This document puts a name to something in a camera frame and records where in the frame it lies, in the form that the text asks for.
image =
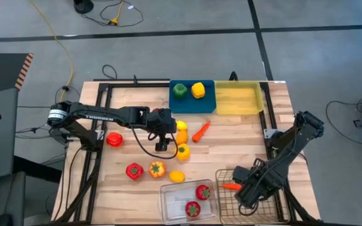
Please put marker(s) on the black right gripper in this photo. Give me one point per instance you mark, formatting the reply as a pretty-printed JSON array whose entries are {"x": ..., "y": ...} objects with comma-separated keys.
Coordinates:
[{"x": 261, "y": 183}]

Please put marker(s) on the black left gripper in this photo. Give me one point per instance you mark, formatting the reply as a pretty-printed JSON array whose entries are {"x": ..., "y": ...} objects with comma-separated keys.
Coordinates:
[{"x": 161, "y": 120}]

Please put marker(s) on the orange carrot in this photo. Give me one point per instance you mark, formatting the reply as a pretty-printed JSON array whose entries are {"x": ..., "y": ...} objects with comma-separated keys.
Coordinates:
[
  {"x": 229, "y": 186},
  {"x": 200, "y": 132}
]

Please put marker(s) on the orange mango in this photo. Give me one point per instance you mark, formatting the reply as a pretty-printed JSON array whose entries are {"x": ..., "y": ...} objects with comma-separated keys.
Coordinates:
[{"x": 182, "y": 137}]

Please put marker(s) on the orange bell pepper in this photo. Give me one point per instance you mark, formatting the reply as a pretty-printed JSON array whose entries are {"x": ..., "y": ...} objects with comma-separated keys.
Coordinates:
[{"x": 157, "y": 169}]

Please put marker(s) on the red strawberry with green top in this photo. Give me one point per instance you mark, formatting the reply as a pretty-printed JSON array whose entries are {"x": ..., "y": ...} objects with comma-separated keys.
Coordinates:
[
  {"x": 193, "y": 209},
  {"x": 203, "y": 192},
  {"x": 156, "y": 110}
]

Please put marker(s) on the yellow bell pepper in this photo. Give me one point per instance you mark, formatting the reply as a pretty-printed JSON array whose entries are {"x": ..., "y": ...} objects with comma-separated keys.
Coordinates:
[
  {"x": 183, "y": 152},
  {"x": 198, "y": 90}
]

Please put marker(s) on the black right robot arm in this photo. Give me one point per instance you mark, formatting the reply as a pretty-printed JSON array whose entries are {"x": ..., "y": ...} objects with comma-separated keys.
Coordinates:
[{"x": 294, "y": 141}]

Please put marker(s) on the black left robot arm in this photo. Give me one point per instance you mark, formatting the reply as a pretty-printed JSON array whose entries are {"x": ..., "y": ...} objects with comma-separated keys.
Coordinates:
[{"x": 99, "y": 116}]

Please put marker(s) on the small yellow lemon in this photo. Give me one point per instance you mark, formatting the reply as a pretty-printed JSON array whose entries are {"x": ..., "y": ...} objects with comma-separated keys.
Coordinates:
[{"x": 182, "y": 125}]

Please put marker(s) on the yellow oval lemon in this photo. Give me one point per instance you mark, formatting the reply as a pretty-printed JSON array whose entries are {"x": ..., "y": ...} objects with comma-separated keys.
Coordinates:
[{"x": 177, "y": 176}]

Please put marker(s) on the clear plastic container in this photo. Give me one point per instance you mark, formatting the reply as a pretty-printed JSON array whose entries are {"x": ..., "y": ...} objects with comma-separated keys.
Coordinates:
[{"x": 214, "y": 213}]

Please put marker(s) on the red bell pepper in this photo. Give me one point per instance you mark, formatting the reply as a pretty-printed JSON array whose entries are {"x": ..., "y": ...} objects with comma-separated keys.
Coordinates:
[{"x": 134, "y": 171}]

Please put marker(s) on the red-orange round tomato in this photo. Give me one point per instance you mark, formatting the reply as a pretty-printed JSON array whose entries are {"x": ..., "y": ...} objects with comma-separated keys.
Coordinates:
[{"x": 114, "y": 139}]

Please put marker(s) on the blue plastic bin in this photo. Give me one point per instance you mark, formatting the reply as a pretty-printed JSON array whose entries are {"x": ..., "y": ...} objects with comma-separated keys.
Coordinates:
[{"x": 196, "y": 105}]

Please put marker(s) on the green bell pepper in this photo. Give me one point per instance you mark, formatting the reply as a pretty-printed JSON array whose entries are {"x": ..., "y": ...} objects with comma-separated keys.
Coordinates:
[{"x": 179, "y": 91}]

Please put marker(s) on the silver corner plate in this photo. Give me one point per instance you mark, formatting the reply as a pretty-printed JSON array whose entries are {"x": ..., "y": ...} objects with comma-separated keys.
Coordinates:
[
  {"x": 268, "y": 133},
  {"x": 100, "y": 135}
]

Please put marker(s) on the yellow translucent plastic bin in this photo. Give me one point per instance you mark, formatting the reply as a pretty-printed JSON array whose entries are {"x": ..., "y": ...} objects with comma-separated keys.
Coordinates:
[{"x": 237, "y": 97}]

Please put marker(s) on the black floor beam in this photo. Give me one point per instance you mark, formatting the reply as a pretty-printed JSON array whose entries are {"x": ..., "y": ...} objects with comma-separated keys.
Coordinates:
[{"x": 36, "y": 169}]

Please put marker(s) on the black round stand base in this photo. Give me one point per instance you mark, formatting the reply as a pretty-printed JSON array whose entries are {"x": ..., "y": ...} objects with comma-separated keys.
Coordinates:
[{"x": 83, "y": 5}]

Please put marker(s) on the large black orange-striped mat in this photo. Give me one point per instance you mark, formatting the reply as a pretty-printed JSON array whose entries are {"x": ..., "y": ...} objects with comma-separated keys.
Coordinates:
[{"x": 2, "y": 72}]

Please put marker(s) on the black aluminium table frame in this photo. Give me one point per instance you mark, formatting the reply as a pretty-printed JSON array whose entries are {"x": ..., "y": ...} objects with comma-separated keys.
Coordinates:
[{"x": 107, "y": 94}]

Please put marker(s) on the black triangular bracket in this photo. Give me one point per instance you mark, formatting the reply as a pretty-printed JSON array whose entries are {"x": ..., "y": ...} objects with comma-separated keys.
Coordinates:
[{"x": 230, "y": 78}]

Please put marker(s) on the black floor bracket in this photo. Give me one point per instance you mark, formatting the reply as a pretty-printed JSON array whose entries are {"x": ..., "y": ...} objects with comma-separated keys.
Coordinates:
[{"x": 357, "y": 123}]

